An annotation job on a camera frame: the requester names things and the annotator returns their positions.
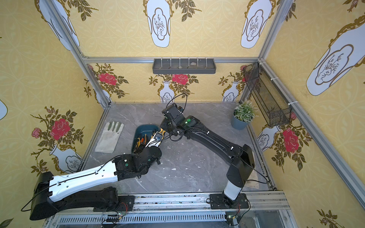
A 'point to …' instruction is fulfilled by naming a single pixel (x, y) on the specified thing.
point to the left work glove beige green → (110, 138)
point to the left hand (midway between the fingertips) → (154, 141)
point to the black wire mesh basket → (279, 111)
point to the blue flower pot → (238, 124)
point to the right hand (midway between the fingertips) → (160, 128)
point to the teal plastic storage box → (141, 130)
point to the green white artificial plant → (245, 111)
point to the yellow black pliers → (161, 130)
